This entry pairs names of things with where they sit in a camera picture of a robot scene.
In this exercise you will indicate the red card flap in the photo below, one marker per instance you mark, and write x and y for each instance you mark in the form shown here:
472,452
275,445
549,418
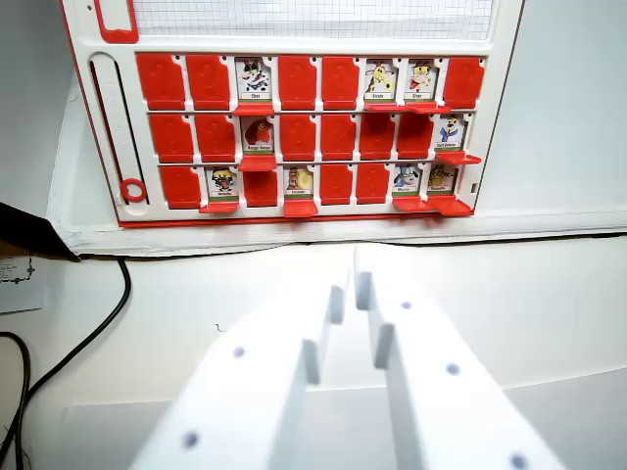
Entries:
254,108

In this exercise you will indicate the picture card with spotted figure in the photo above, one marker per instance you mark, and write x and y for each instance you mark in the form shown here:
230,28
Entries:
252,78

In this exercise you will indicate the red and white game board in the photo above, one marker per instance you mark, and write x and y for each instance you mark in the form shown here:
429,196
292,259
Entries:
303,34

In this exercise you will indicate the white printed paper label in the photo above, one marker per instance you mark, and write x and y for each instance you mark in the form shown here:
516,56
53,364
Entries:
17,289

